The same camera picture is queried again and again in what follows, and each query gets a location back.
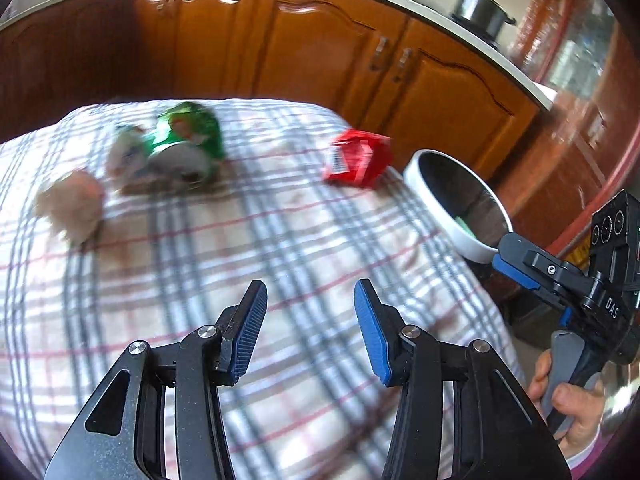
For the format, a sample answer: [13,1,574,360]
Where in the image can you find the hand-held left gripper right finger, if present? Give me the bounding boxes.
[353,278,572,480]

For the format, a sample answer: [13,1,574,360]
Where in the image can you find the red snack bag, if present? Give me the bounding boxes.
[321,128,394,189]

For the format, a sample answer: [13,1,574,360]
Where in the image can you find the person's right hand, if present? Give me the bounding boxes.
[527,350,608,461]

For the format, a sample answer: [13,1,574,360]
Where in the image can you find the wooden glass door cabinet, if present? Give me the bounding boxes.
[507,0,640,266]

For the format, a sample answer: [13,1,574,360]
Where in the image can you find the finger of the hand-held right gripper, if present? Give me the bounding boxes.
[492,256,542,292]
[499,232,547,282]

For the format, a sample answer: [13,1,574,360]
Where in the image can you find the white round trash bin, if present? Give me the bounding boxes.
[402,148,516,264]

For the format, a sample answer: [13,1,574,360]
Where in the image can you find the crushed green can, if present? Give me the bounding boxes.
[141,139,222,192]

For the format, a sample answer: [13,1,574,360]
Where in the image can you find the checked tablecloth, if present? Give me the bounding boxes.
[0,97,527,480]

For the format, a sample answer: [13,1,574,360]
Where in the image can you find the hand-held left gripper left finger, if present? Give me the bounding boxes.
[45,279,269,480]

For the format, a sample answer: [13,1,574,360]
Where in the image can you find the green snack bag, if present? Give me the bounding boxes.
[154,101,225,161]

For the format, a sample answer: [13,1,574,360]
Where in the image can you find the steel cooking pot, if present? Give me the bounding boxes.
[449,0,517,39]

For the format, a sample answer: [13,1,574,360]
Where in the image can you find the crumpled white paper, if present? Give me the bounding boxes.
[34,167,107,247]

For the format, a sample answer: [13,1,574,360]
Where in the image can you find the white green crushed carton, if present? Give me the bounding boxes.
[106,124,157,194]

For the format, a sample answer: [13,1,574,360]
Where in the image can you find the white kitchen countertop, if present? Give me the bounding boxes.
[0,0,557,113]

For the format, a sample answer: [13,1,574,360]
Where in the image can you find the person's right forearm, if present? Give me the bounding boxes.
[564,437,618,480]

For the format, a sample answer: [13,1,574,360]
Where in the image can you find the wooden lower cabinets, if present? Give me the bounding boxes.
[0,0,547,213]

